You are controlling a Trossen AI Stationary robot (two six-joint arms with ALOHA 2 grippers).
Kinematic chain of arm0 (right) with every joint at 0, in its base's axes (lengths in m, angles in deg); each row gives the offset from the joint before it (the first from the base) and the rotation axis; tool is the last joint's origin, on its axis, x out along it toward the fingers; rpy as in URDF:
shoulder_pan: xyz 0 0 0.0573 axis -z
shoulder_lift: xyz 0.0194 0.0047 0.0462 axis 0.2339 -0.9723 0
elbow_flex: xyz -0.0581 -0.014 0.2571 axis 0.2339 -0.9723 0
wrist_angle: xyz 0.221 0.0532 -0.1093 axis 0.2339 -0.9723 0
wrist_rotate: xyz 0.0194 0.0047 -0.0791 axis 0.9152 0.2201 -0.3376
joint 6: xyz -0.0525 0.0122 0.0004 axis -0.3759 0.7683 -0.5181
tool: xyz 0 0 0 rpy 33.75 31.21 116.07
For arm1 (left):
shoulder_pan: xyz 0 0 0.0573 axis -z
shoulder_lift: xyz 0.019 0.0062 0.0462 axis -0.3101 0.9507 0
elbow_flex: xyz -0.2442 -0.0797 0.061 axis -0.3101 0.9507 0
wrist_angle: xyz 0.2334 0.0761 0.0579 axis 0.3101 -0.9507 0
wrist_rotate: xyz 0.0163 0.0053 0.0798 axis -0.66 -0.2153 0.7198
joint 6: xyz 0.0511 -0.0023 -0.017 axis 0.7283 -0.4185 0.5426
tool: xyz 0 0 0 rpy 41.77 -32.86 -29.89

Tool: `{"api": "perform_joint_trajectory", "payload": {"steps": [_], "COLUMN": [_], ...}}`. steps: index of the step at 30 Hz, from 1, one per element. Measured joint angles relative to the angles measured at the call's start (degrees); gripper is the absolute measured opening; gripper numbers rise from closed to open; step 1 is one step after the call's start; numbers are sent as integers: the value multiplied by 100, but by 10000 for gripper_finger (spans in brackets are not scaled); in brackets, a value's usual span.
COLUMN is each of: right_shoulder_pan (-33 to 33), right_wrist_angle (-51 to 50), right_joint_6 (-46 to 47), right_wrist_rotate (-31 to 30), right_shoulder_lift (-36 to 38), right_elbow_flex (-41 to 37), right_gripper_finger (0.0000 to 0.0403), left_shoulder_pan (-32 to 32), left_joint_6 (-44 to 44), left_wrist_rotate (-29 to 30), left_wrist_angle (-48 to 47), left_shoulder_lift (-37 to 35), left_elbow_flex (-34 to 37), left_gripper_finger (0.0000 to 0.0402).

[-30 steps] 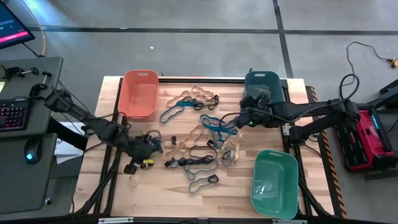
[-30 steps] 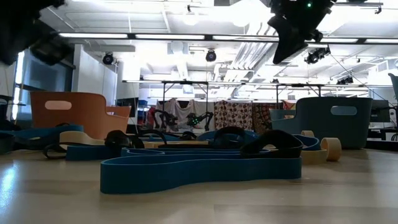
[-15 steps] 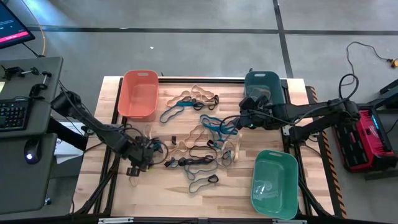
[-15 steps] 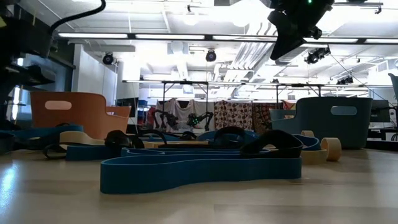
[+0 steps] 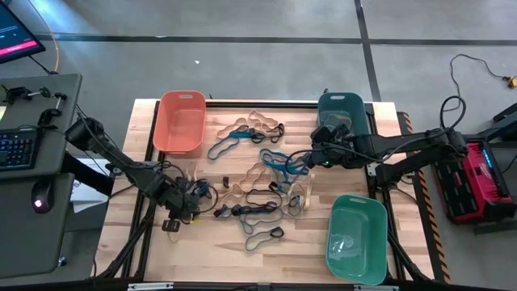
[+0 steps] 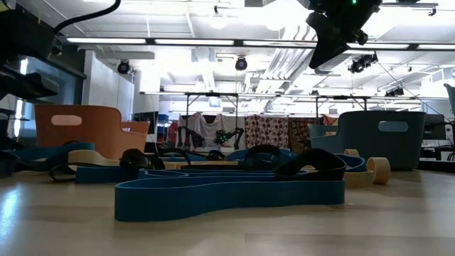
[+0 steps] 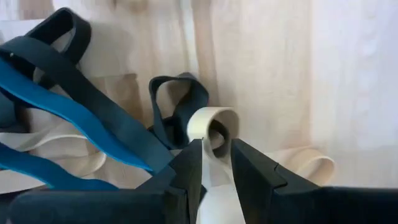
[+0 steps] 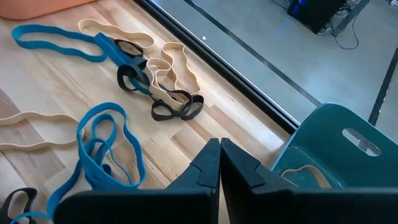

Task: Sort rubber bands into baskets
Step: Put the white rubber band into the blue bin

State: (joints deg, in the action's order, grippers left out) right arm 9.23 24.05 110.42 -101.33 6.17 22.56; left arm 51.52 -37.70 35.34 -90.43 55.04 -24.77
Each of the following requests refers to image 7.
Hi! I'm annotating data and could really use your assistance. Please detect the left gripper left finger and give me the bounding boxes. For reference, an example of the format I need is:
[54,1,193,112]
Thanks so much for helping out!
[9,139,205,224]

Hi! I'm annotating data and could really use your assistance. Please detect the blue rubber band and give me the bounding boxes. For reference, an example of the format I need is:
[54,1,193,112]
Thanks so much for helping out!
[0,58,154,191]

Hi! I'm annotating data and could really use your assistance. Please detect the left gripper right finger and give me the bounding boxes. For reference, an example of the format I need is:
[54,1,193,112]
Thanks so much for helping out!
[230,139,398,224]

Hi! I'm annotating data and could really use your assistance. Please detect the thin tan rubber band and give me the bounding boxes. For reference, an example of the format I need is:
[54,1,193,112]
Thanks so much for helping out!
[0,123,108,194]
[186,107,336,224]

